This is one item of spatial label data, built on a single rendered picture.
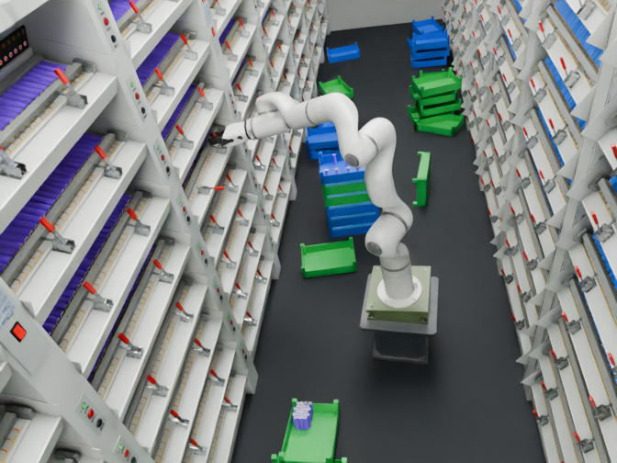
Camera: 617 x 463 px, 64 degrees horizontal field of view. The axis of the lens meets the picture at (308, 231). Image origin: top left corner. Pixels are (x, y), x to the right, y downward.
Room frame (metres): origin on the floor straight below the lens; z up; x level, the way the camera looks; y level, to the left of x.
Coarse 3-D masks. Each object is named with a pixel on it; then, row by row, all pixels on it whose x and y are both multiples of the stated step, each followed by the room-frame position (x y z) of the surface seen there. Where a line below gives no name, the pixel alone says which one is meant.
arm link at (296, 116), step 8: (264, 96) 1.74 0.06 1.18; (272, 96) 1.71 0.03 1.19; (280, 96) 1.70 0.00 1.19; (288, 96) 1.71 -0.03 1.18; (256, 104) 1.77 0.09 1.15; (264, 104) 1.74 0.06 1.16; (272, 104) 1.74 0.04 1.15; (280, 104) 1.66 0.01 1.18; (288, 104) 1.66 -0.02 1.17; (296, 104) 1.67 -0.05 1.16; (304, 104) 1.58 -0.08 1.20; (288, 112) 1.62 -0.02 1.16; (296, 112) 1.58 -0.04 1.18; (304, 112) 1.55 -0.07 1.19; (288, 120) 1.60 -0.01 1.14; (296, 120) 1.58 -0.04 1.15; (304, 120) 1.55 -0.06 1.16; (296, 128) 1.59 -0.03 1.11; (304, 128) 1.59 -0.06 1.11
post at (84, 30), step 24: (48, 0) 1.28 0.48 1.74; (72, 0) 1.27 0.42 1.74; (24, 24) 1.31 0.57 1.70; (48, 24) 1.29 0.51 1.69; (72, 24) 1.28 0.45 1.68; (96, 24) 1.27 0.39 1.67; (96, 48) 1.27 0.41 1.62; (120, 48) 1.33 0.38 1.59; (120, 72) 1.28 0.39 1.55; (120, 96) 1.27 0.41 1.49; (144, 96) 1.35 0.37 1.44; (120, 120) 1.27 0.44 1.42; (144, 120) 1.30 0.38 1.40; (144, 168) 1.27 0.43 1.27; (168, 216) 1.27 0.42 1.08; (192, 216) 1.34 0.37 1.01; (192, 240) 1.29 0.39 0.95; (192, 264) 1.27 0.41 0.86; (240, 336) 1.33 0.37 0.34; (240, 360) 1.26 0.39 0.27
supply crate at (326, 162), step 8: (320, 152) 2.37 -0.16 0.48; (320, 160) 2.37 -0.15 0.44; (328, 160) 2.38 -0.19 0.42; (320, 168) 2.31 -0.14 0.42; (328, 168) 2.32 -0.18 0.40; (344, 168) 2.29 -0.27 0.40; (352, 168) 2.27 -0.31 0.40; (360, 168) 2.26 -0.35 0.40; (320, 176) 2.19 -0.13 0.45; (328, 176) 2.18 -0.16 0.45; (336, 176) 2.18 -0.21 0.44; (344, 176) 2.17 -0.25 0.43; (352, 176) 2.17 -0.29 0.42; (360, 176) 2.16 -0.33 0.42
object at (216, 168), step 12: (216, 120) 1.96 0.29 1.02; (228, 120) 1.94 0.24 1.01; (216, 144) 1.84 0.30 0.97; (216, 156) 1.76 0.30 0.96; (228, 156) 1.80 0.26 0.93; (204, 168) 1.67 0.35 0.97; (216, 168) 1.68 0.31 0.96; (204, 180) 1.60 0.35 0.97; (216, 180) 1.61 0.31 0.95; (192, 192) 1.53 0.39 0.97; (192, 204) 1.46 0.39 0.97; (204, 204) 1.47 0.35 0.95; (204, 216) 1.44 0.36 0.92
